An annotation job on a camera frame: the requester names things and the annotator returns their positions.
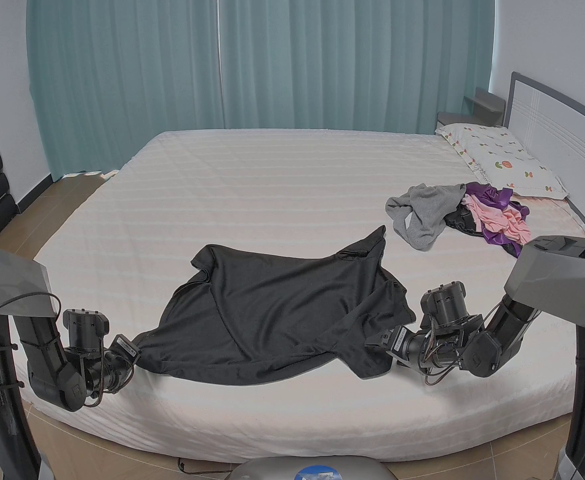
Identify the bed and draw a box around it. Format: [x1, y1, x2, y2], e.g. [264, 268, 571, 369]
[10, 71, 585, 465]

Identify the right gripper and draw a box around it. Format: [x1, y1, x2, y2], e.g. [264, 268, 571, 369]
[366, 329, 425, 370]

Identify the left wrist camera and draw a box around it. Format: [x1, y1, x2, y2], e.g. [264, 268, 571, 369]
[115, 334, 140, 363]

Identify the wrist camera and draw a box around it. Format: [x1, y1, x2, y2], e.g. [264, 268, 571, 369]
[115, 334, 140, 363]
[389, 325, 409, 355]

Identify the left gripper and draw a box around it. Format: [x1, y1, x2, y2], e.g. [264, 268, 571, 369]
[101, 346, 139, 381]

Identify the pile of clothes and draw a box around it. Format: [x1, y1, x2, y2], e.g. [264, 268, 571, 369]
[445, 181, 532, 259]

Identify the black T-shirt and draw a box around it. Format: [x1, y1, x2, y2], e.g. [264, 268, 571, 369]
[133, 225, 417, 385]

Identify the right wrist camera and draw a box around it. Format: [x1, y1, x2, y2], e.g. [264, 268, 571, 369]
[389, 325, 409, 355]

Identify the grey bedside table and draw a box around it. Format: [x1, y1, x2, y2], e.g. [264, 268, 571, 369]
[436, 87, 507, 130]

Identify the grey garment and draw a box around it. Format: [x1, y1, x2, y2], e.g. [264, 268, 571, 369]
[386, 183, 467, 253]

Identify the white printed pillow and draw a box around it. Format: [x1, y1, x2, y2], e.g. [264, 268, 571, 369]
[435, 123, 570, 201]

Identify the blue-green curtain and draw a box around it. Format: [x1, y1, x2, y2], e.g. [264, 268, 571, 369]
[217, 0, 496, 135]
[26, 0, 221, 180]

